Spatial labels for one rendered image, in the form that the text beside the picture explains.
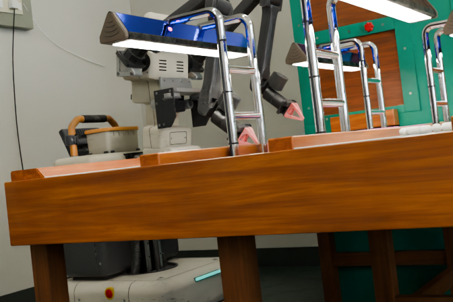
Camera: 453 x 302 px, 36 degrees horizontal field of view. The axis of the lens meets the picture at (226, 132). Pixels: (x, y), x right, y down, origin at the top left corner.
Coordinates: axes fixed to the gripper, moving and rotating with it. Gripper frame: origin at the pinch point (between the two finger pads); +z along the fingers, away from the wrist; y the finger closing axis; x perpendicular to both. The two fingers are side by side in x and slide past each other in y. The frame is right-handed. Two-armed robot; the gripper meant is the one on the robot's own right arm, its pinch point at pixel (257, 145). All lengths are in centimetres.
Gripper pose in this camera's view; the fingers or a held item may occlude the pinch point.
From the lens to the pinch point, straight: 239.7
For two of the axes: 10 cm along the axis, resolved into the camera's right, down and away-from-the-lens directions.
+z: 7.3, 5.4, -4.2
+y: 5.1, -0.3, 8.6
